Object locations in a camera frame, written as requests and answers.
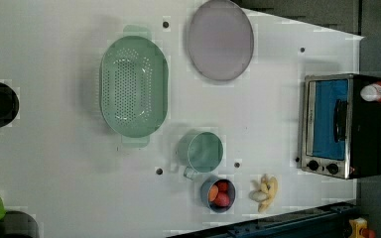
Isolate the black toaster oven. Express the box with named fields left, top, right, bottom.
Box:
left=300, top=73, right=381, bottom=179

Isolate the green metal mug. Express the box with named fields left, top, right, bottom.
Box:
left=177, top=130, right=223, bottom=179

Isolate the green perforated colander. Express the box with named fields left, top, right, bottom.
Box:
left=99, top=25, right=169, bottom=148

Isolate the red fruit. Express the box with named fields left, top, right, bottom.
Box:
left=216, top=181, right=228, bottom=192
left=214, top=192, right=230, bottom=207

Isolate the orange fruit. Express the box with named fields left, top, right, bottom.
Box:
left=208, top=184, right=219, bottom=202

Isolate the small blue bowl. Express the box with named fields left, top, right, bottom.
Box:
left=200, top=176, right=236, bottom=213

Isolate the peeled banana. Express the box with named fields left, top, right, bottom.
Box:
left=249, top=176, right=278, bottom=213

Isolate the dark blue table frame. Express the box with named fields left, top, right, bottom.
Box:
left=169, top=202, right=360, bottom=238

